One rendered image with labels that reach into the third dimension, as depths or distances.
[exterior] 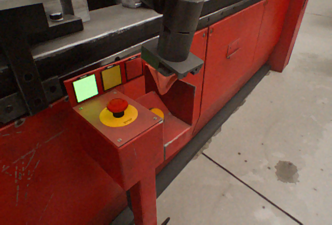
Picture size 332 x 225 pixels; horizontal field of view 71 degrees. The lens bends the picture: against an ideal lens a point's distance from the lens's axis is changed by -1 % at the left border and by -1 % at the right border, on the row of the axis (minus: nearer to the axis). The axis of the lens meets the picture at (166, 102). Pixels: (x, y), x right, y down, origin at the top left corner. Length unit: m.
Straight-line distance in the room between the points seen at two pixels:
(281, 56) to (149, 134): 2.16
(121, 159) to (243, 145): 1.22
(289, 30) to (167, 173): 1.70
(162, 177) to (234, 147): 0.52
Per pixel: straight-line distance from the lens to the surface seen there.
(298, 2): 2.36
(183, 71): 0.39
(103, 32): 0.60
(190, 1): 0.36
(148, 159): 0.47
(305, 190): 1.47
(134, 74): 0.56
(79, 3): 0.69
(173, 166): 1.31
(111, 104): 0.44
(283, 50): 2.47
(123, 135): 0.41
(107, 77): 0.51
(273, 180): 1.44
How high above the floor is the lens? 1.05
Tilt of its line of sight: 35 degrees down
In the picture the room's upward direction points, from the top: straight up
